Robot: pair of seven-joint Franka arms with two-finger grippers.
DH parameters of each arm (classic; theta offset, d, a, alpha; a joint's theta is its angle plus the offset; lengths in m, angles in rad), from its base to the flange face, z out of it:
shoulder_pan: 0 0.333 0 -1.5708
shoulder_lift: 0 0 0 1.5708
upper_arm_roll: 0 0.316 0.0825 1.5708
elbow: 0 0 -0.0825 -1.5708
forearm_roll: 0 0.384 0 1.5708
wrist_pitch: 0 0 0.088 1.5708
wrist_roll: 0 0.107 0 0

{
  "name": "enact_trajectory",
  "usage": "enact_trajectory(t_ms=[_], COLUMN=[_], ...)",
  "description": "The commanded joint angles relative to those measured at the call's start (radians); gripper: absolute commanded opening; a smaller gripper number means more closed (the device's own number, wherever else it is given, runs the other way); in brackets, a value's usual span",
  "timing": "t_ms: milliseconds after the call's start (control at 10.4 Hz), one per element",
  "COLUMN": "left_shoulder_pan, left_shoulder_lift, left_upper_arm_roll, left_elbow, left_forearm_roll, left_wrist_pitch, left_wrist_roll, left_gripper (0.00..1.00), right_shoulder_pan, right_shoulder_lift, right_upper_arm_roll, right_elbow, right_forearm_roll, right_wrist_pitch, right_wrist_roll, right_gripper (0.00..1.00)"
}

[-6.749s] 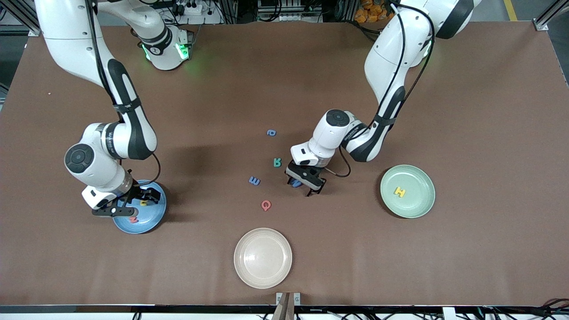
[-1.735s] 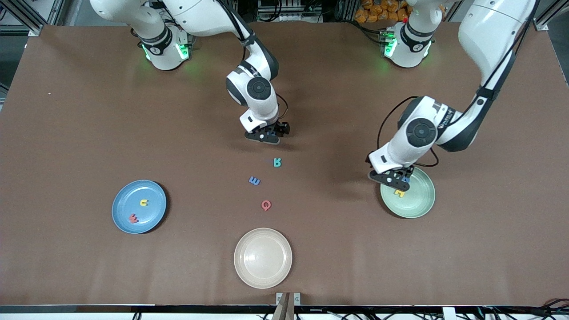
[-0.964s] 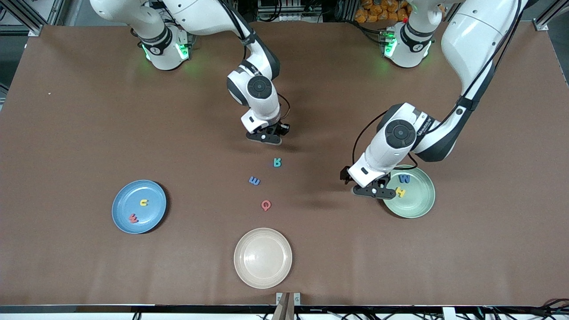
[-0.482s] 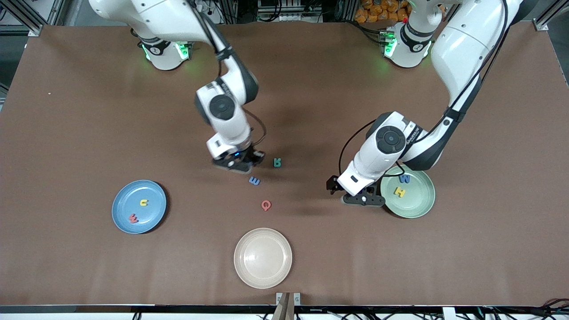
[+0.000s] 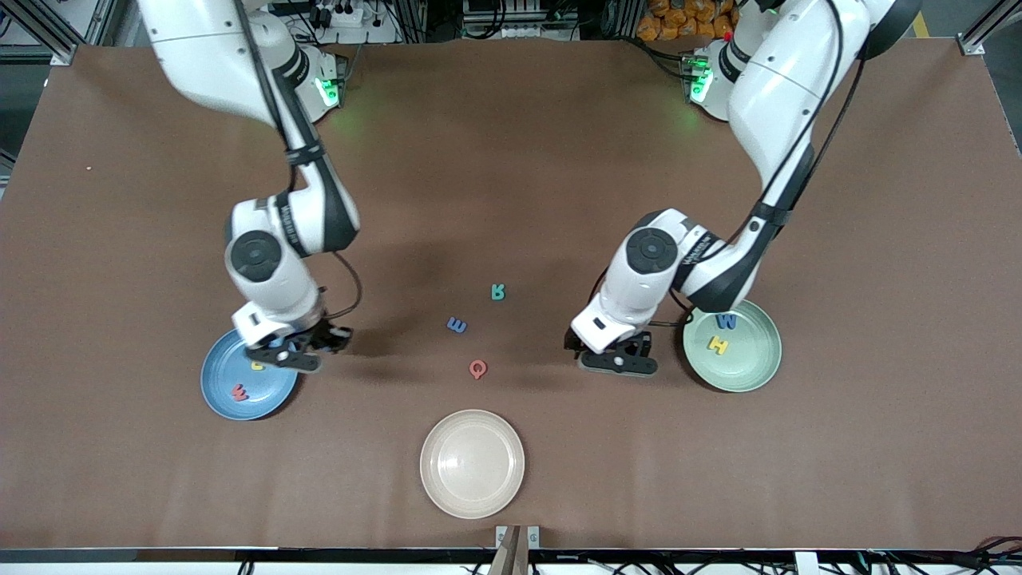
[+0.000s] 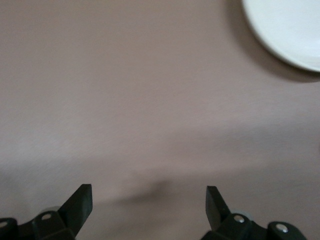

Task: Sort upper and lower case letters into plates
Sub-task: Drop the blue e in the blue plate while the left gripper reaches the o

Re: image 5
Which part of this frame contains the green plate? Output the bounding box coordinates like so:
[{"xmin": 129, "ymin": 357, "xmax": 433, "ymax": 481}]
[{"xmin": 683, "ymin": 299, "xmax": 783, "ymax": 393}]

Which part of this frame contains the blue plate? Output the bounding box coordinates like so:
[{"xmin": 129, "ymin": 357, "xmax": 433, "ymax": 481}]
[{"xmin": 200, "ymin": 327, "xmax": 300, "ymax": 421}]

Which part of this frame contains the beige plate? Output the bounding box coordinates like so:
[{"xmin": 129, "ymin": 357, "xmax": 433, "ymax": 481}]
[{"xmin": 420, "ymin": 409, "xmax": 526, "ymax": 520}]

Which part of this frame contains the white power strip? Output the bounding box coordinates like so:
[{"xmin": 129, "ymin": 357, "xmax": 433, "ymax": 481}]
[{"xmin": 271, "ymin": 2, "xmax": 364, "ymax": 29}]

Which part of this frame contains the orange packets pile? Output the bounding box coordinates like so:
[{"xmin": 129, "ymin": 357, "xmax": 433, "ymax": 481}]
[{"xmin": 637, "ymin": 0, "xmax": 739, "ymax": 42}]

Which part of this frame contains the metal equipment rack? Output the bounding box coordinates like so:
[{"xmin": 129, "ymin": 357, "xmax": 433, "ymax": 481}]
[{"xmin": 461, "ymin": 0, "xmax": 581, "ymax": 41}]

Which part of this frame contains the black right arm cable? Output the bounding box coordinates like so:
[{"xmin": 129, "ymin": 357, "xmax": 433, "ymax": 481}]
[{"xmin": 232, "ymin": 0, "xmax": 364, "ymax": 320}]

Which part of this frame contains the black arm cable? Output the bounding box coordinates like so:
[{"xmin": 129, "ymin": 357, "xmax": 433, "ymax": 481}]
[
  {"xmin": 232, "ymin": 0, "xmax": 364, "ymax": 320},
  {"xmin": 589, "ymin": 0, "xmax": 867, "ymax": 330}
]

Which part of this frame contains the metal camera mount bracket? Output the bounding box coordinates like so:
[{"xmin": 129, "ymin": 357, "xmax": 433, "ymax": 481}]
[{"xmin": 495, "ymin": 525, "xmax": 541, "ymax": 575}]

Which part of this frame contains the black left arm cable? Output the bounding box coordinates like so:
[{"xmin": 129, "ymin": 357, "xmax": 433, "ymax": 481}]
[{"xmin": 589, "ymin": 0, "xmax": 867, "ymax": 330}]

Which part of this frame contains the aluminium frame profile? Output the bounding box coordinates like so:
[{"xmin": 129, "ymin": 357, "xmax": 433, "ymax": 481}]
[
  {"xmin": 961, "ymin": 0, "xmax": 1022, "ymax": 57},
  {"xmin": 0, "ymin": 0, "xmax": 121, "ymax": 66}
]

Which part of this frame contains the cable bundle under table edge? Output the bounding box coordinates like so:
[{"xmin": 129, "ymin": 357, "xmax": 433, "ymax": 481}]
[{"xmin": 858, "ymin": 537, "xmax": 1022, "ymax": 575}]

